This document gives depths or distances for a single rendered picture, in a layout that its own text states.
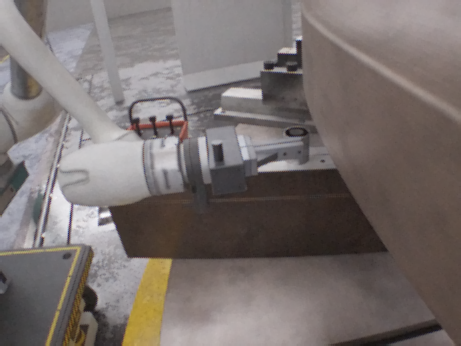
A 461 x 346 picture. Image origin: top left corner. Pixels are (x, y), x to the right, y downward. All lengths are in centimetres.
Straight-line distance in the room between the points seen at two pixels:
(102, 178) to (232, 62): 366
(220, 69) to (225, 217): 305
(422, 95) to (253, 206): 80
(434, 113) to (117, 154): 43
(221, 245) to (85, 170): 80
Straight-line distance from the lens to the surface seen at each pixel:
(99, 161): 55
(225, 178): 51
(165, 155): 53
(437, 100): 42
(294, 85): 200
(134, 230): 130
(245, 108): 227
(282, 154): 56
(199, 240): 126
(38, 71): 70
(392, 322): 118
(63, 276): 146
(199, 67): 404
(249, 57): 419
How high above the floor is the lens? 127
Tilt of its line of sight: 33 degrees down
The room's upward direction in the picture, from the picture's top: 7 degrees counter-clockwise
